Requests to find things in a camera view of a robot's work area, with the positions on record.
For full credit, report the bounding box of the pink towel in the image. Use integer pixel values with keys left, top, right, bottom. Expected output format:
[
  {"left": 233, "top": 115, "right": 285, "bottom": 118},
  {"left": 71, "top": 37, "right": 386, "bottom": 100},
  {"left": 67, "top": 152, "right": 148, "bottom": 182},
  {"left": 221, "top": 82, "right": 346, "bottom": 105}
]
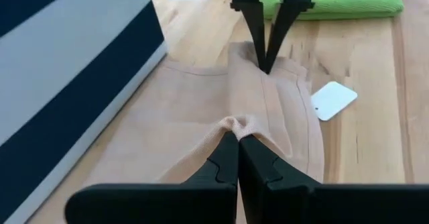
[{"left": 83, "top": 41, "right": 325, "bottom": 224}]

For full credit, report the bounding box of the white label tag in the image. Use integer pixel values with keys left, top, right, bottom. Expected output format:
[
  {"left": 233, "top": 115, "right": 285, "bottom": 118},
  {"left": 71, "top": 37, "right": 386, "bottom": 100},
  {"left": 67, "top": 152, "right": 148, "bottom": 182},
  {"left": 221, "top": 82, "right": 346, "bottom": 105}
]
[{"left": 310, "top": 80, "right": 359, "bottom": 122}]

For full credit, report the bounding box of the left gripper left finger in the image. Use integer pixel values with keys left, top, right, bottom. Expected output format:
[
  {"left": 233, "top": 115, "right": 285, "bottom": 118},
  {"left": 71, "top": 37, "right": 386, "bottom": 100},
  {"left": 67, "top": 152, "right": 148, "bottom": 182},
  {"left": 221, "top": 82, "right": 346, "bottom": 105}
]
[{"left": 65, "top": 131, "right": 239, "bottom": 224}]

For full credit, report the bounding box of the navy white striped fabric basket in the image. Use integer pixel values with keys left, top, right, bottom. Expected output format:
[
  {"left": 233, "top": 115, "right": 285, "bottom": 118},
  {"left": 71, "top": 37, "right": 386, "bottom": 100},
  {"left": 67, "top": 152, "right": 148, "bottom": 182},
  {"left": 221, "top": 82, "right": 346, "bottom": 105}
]
[{"left": 0, "top": 0, "right": 168, "bottom": 224}]

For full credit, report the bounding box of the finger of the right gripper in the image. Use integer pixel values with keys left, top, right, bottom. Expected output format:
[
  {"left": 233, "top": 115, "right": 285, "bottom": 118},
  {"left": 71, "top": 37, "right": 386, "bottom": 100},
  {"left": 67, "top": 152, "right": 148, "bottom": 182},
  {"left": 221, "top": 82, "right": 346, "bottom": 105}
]
[
  {"left": 266, "top": 0, "right": 316, "bottom": 73},
  {"left": 231, "top": 0, "right": 269, "bottom": 72}
]

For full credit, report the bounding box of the green towel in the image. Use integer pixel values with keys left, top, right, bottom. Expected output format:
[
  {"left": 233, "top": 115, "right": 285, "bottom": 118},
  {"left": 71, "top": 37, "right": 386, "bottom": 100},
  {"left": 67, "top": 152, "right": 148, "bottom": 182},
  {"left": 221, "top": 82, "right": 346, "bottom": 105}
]
[{"left": 259, "top": 0, "right": 405, "bottom": 21}]

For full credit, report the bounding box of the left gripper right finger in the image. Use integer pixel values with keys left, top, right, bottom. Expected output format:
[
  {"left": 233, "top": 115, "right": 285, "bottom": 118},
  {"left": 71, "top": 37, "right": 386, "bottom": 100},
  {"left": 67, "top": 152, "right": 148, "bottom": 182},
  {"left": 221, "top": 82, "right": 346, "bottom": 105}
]
[{"left": 238, "top": 134, "right": 429, "bottom": 224}]

